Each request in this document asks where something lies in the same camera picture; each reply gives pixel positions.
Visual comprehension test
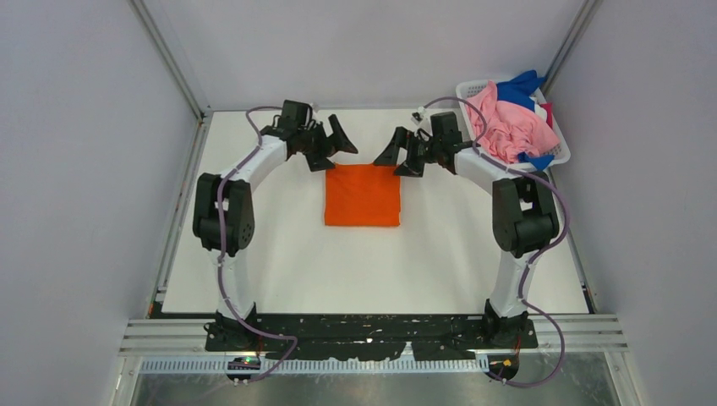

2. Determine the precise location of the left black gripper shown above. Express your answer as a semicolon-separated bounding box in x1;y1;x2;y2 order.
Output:
297;116;356;173

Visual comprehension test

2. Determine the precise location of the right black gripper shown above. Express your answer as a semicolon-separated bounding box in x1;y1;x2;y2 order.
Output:
375;126;443;178

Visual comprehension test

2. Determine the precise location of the orange t-shirt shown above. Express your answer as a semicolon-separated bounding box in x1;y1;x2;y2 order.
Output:
324;164;401;228

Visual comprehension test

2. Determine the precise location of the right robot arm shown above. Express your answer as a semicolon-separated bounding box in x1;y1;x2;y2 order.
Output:
373;112;561;348

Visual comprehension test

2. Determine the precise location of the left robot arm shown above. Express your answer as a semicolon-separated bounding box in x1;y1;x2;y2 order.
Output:
192;100;358;350

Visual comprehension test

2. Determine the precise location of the pink t-shirt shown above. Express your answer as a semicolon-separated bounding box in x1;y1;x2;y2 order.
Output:
467;81;561;164

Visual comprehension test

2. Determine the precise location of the blue t-shirt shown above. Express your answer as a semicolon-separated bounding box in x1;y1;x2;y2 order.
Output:
496;70;560;171

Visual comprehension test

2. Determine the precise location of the red garment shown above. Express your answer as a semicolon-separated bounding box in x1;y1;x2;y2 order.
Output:
535;102;554;129

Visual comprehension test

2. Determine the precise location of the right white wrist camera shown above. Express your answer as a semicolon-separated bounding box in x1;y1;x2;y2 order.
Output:
411;106;428;125

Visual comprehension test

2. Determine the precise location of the aluminium frame rail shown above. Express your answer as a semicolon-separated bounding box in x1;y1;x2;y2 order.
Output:
129;0;212;121

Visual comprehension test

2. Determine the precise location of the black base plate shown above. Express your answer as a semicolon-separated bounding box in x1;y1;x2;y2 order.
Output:
203;313;538;361

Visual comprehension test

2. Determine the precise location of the white slotted cable duct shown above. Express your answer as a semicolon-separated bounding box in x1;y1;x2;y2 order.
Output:
139;355;489;376

